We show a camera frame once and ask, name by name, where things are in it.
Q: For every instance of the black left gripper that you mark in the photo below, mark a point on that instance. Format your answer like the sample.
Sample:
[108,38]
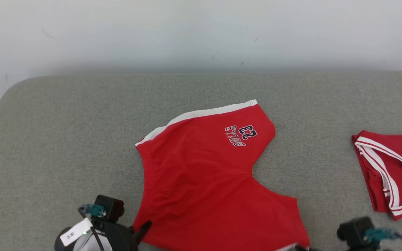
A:
[119,238]

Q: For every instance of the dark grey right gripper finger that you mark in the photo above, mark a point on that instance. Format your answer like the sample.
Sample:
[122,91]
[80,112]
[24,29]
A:
[302,248]

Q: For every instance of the red basketball shorts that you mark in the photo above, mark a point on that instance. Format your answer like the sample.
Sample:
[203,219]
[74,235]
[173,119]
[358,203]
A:
[201,181]

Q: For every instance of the red white basketball jersey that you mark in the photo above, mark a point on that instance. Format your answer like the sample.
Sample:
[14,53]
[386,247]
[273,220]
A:
[396,164]

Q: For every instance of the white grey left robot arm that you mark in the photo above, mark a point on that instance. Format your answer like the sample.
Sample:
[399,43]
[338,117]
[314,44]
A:
[82,248]

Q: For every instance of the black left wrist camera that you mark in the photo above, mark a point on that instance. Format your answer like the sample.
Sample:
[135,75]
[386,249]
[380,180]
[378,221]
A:
[112,207]

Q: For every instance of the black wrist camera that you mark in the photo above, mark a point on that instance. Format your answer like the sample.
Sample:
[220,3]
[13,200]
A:
[112,207]
[354,232]

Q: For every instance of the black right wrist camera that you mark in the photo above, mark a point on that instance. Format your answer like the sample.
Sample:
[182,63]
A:
[354,232]

